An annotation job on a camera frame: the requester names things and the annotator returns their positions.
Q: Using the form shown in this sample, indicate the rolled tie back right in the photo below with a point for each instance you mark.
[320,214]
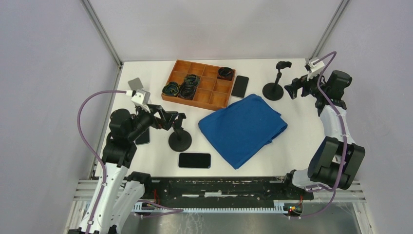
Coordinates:
[225,73]

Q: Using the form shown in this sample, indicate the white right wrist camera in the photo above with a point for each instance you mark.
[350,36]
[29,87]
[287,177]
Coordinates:
[314,68]

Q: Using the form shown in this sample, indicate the aluminium frame post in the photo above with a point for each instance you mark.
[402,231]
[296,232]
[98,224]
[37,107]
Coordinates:
[330,27]
[101,31]

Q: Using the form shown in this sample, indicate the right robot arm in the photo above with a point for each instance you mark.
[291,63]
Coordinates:
[338,158]

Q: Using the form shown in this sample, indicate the aluminium frame post right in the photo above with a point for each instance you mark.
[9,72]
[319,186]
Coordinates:
[330,27]

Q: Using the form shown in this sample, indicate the black phone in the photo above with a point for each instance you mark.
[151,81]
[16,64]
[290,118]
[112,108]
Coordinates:
[194,160]
[239,87]

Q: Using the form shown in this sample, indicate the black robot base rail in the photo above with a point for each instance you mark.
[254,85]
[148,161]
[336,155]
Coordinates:
[223,192]

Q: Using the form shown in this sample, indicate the black phone stand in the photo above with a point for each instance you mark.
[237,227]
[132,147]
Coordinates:
[273,91]
[180,142]

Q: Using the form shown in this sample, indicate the rolled tie front centre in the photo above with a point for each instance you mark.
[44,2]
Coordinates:
[187,92]

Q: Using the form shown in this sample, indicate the blue cloth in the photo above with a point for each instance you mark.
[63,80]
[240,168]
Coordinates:
[240,130]

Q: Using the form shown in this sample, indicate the rolled tie centre top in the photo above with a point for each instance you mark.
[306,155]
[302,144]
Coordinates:
[191,80]

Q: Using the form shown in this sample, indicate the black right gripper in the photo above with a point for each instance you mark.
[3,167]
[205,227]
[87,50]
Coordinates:
[296,83]

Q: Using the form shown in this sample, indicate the rolled tie front left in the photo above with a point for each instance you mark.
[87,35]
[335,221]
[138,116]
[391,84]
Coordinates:
[171,89]

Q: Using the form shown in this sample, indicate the white toothed cable duct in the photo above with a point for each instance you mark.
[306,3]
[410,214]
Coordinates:
[277,208]

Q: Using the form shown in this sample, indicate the rolled tie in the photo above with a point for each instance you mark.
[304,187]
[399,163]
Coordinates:
[187,92]
[225,73]
[171,89]
[191,80]

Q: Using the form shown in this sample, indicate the black phone under left arm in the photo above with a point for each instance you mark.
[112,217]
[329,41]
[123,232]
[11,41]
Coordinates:
[144,138]

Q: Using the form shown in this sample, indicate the silver metal phone stand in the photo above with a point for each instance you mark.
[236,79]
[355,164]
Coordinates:
[135,84]

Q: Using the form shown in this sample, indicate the wooden compartment tray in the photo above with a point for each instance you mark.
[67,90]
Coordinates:
[211,93]

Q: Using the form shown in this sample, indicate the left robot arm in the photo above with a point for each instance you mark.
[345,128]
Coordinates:
[117,193]

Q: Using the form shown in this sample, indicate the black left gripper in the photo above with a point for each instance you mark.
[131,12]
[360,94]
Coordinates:
[165,121]

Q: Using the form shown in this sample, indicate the aluminium frame post left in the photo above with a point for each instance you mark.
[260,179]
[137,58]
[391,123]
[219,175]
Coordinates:
[101,31]

